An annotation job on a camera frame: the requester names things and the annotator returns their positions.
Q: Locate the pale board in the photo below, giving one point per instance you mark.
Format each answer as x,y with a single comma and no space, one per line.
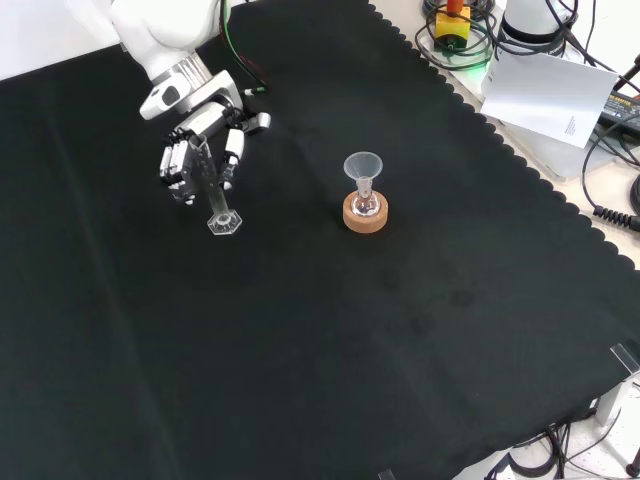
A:
560,161

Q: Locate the black power adapter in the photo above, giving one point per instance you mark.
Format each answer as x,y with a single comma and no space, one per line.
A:
623,113

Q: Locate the white cylinder with black base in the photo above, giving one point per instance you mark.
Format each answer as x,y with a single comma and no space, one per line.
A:
526,20

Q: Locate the clear plastic funnel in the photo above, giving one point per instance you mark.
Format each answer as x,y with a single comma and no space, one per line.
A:
363,167

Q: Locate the white paper sheet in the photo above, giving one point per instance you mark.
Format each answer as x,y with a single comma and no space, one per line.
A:
545,100

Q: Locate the black cloth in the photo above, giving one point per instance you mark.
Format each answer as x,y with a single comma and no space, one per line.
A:
300,350

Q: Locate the yellow stop button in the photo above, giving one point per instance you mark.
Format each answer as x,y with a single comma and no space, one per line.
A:
452,29

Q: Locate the round-bottom glass flask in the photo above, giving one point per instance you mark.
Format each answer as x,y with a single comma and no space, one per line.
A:
364,203

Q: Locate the clear graduated cylinder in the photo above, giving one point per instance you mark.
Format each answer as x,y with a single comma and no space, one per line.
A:
225,223

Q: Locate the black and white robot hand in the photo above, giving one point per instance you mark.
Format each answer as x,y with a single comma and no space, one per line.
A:
176,162

